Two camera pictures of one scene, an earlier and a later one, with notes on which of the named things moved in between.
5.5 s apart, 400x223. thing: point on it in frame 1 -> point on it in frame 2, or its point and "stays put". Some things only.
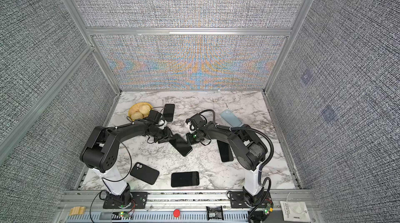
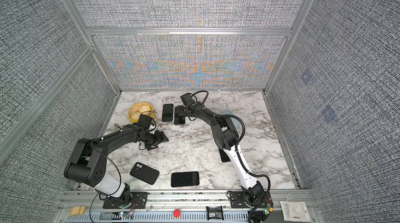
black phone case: [183, 147] -> [178, 120]
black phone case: [145, 173] stays put
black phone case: [169, 112] stays put
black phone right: [225, 150] stays put
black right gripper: [188, 135] -> [180, 113]
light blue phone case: [231, 118] stays put
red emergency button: [176, 213] stays put
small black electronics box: [214, 212] stays put
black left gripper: [167, 136] -> [160, 137]
